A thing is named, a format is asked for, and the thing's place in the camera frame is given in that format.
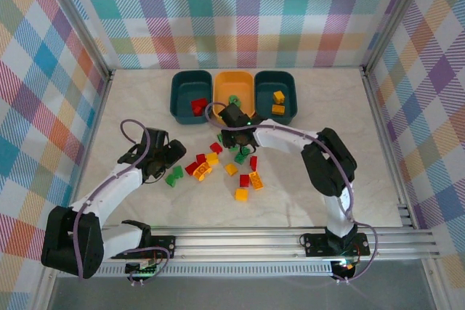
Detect long orange lego brick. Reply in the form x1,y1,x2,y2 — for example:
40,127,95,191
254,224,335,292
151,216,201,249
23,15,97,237
248,171,265,191

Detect orange plastic container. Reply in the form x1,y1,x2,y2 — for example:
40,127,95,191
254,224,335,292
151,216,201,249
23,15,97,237
212,69,255,122

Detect teal plastic container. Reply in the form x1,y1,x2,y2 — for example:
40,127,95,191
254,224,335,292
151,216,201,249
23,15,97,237
253,70,299,126
169,69,214,126

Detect orange curved lego piece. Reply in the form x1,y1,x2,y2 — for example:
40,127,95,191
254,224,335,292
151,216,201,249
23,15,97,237
193,163,213,181

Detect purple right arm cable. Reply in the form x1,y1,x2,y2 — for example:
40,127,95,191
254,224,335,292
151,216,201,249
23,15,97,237
205,102,381,284

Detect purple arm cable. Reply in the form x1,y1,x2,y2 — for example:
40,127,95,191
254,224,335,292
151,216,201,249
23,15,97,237
72,119,171,285
205,102,381,284

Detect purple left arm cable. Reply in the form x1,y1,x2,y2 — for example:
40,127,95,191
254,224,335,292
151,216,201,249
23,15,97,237
72,119,171,285

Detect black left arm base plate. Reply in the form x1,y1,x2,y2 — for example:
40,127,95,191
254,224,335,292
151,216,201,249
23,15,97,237
143,235,177,261

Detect aluminium side rail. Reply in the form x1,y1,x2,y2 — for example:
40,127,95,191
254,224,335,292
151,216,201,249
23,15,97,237
64,70,114,216
360,65,419,229

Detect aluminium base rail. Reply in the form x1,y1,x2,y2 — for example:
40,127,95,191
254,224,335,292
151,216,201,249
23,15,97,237
39,225,441,264

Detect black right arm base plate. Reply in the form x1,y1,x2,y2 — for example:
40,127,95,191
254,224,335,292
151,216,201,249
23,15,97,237
303,232,371,257

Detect slotted grey cable duct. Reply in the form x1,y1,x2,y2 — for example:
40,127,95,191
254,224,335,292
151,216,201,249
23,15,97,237
90,265,334,279

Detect aluminium frame post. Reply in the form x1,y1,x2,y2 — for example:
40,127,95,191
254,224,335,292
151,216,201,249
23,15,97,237
34,0,114,79
361,0,435,77

